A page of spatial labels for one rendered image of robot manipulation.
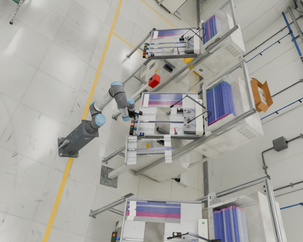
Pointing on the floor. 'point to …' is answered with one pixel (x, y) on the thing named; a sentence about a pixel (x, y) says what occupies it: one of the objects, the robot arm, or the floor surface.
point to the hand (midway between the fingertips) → (135, 120)
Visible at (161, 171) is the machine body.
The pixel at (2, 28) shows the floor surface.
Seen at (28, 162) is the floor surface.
